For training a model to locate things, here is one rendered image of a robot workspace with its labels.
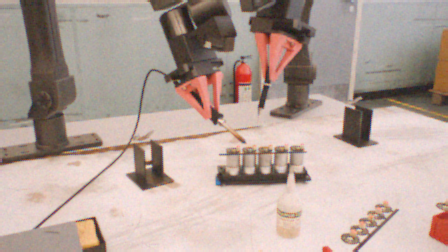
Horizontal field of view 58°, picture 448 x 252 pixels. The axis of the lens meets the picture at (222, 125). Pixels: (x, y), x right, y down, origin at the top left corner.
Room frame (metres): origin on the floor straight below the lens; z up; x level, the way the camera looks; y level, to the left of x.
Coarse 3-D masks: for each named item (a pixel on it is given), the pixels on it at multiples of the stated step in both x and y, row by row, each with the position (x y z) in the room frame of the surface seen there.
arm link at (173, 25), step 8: (176, 8) 0.75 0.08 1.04; (184, 8) 0.76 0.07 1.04; (168, 16) 0.75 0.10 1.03; (176, 16) 0.75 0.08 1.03; (184, 16) 0.75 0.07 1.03; (192, 16) 0.75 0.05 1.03; (168, 24) 0.74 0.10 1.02; (176, 24) 0.74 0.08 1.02; (184, 24) 0.74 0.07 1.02; (192, 24) 0.76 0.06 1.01; (168, 32) 0.74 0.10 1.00; (176, 32) 0.74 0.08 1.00; (184, 32) 0.74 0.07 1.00; (168, 40) 0.75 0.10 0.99
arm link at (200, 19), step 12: (156, 0) 0.74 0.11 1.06; (168, 0) 0.73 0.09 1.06; (180, 0) 0.76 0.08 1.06; (192, 0) 0.75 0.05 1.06; (204, 0) 0.74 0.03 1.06; (216, 0) 0.73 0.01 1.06; (192, 12) 0.74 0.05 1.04; (204, 12) 0.73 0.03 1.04; (216, 12) 0.73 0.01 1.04; (228, 12) 0.74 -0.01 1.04
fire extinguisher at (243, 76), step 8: (248, 56) 3.46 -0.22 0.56; (240, 64) 3.44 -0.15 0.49; (240, 72) 3.39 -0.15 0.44; (248, 72) 3.39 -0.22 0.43; (240, 80) 3.38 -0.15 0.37; (248, 80) 3.39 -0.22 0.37; (240, 88) 3.38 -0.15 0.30; (248, 88) 3.39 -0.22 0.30; (240, 96) 3.38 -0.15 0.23; (248, 96) 3.39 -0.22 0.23
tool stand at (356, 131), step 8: (344, 112) 0.88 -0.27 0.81; (352, 112) 0.86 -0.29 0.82; (360, 112) 0.84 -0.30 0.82; (368, 112) 0.86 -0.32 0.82; (344, 120) 0.88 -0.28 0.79; (352, 120) 0.86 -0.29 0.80; (360, 120) 0.84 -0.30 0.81; (368, 120) 0.86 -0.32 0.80; (344, 128) 0.88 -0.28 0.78; (352, 128) 0.86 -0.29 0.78; (360, 128) 0.84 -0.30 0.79; (368, 128) 0.85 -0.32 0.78; (336, 136) 0.88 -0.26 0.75; (344, 136) 0.88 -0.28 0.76; (352, 136) 0.85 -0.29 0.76; (360, 136) 0.87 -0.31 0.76; (368, 136) 0.85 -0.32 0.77; (352, 144) 0.84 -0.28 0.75; (360, 144) 0.83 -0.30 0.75; (368, 144) 0.83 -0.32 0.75; (376, 144) 0.84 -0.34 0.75
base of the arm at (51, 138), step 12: (36, 120) 0.79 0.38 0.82; (48, 120) 0.79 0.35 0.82; (60, 120) 0.80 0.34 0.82; (36, 132) 0.79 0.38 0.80; (48, 132) 0.79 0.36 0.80; (60, 132) 0.80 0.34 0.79; (24, 144) 0.82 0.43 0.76; (36, 144) 0.80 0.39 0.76; (48, 144) 0.79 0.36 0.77; (60, 144) 0.79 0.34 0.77; (72, 144) 0.82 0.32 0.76; (84, 144) 0.82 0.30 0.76; (96, 144) 0.83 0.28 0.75; (12, 156) 0.75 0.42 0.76; (24, 156) 0.76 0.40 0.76; (36, 156) 0.77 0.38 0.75
